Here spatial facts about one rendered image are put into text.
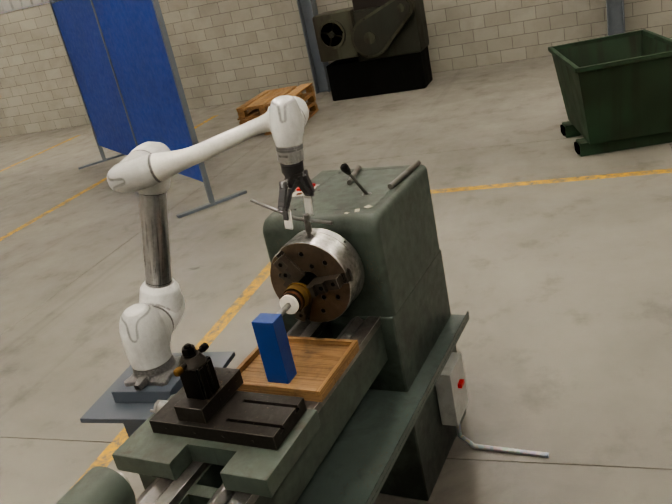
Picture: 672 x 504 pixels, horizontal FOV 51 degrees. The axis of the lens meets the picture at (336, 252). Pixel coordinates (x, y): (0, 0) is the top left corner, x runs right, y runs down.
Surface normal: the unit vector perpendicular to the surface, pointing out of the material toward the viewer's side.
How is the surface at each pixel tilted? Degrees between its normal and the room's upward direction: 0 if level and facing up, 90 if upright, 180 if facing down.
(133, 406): 0
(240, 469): 0
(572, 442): 0
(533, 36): 90
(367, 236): 90
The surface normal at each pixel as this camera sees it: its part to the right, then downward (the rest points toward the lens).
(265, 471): -0.20, -0.91
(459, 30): -0.30, 0.42
